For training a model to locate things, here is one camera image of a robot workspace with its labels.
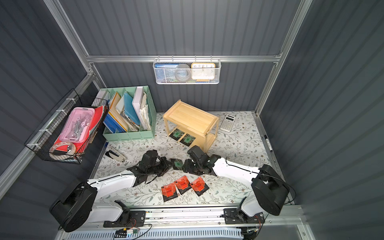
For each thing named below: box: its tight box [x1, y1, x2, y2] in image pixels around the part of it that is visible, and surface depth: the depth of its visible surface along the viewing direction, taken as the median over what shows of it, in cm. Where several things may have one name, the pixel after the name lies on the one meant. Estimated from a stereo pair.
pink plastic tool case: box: [59, 107, 95, 143], surface depth 74 cm
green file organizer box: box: [93, 85, 157, 142], surface depth 99 cm
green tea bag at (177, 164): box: [169, 158, 184, 170], surface depth 90 cm
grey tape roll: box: [174, 63, 192, 82], surface depth 88 cm
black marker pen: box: [264, 134, 273, 152], surface depth 109 cm
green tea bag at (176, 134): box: [169, 128, 185, 141], surface depth 107 cm
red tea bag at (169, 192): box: [161, 183, 178, 202], surface depth 84 cm
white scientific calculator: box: [220, 114, 236, 133], surface depth 114 cm
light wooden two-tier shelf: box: [163, 99, 220, 153], surface depth 91 cm
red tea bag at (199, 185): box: [190, 176, 210, 197], surface depth 86 cm
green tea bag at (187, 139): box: [179, 133, 196, 147], surface depth 104 cm
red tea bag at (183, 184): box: [174, 175, 192, 195], surface depth 86 cm
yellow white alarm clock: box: [191, 62, 216, 82], surface depth 91 cm
